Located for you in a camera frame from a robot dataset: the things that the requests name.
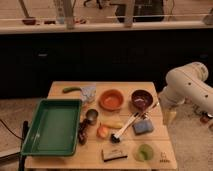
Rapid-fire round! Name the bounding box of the dark maroon bowl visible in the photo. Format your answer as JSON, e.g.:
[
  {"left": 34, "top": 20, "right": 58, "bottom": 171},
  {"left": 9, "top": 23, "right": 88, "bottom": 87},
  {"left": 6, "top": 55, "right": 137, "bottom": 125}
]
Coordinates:
[{"left": 131, "top": 90, "right": 153, "bottom": 111}]

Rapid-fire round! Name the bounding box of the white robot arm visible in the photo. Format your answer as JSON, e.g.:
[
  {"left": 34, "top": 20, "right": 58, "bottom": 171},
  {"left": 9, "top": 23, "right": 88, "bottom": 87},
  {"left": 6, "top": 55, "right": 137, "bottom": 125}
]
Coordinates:
[{"left": 158, "top": 62, "right": 213, "bottom": 125}]

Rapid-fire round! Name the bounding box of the green plastic tray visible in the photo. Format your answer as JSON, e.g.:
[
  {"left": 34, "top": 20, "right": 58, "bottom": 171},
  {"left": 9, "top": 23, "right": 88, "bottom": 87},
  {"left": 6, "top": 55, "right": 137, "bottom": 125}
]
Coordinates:
[{"left": 21, "top": 99, "right": 82, "bottom": 156}]

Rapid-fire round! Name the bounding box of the white fork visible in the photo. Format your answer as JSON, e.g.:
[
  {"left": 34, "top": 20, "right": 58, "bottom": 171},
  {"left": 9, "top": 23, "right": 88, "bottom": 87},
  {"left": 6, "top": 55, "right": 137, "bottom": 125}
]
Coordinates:
[{"left": 136, "top": 102, "right": 159, "bottom": 120}]

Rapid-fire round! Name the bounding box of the blue sponge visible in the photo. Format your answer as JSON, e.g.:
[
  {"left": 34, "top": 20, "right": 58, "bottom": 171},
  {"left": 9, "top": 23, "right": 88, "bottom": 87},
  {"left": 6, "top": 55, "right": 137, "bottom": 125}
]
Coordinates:
[{"left": 133, "top": 120, "right": 154, "bottom": 135}]

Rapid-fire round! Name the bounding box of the green translucent cup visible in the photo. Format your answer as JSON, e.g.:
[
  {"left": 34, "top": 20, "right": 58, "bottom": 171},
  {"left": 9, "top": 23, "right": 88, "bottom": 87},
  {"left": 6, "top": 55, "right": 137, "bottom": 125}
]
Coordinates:
[{"left": 136, "top": 144, "right": 154, "bottom": 162}]

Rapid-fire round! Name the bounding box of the yellow banana toy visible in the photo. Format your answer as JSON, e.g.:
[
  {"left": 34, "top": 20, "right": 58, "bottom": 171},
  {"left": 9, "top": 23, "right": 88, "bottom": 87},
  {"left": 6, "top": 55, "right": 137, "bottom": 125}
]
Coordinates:
[{"left": 103, "top": 120, "right": 123, "bottom": 129}]

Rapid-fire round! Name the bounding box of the orange bowl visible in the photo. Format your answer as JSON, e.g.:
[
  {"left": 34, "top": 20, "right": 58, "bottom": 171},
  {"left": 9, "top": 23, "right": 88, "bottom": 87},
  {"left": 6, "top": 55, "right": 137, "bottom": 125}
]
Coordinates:
[{"left": 99, "top": 89, "right": 124, "bottom": 111}]

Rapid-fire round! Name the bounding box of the wooden block with black base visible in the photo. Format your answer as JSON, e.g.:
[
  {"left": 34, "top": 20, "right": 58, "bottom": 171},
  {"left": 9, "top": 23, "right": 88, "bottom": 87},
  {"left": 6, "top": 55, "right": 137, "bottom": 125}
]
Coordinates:
[{"left": 101, "top": 149, "right": 128, "bottom": 162}]

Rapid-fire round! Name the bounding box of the small metal cup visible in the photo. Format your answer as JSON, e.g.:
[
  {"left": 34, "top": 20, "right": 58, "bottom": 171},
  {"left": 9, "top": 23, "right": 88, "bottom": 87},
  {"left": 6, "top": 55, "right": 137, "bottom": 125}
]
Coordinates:
[{"left": 86, "top": 109, "right": 98, "bottom": 125}]

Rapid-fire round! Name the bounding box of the clear plastic cup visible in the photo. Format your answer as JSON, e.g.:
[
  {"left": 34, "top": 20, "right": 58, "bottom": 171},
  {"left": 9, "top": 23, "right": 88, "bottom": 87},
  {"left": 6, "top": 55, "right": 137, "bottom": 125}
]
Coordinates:
[{"left": 81, "top": 85, "right": 96, "bottom": 103}]

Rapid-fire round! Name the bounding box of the dark brown bottle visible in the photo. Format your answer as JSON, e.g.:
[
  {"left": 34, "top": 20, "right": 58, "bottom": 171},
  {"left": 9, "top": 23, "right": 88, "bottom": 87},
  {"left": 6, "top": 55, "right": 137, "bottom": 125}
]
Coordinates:
[{"left": 78, "top": 119, "right": 88, "bottom": 145}]

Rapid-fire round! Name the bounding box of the green cucumber toy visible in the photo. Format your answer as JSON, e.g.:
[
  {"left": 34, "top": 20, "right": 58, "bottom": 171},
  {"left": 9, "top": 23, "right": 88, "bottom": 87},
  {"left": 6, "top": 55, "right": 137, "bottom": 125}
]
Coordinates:
[{"left": 62, "top": 87, "right": 81, "bottom": 93}]

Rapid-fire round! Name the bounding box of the white handled dish brush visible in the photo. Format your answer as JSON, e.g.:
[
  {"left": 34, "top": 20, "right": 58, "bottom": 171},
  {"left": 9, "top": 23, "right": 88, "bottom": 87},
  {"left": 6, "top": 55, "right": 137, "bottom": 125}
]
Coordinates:
[{"left": 110, "top": 113, "right": 139, "bottom": 143}]

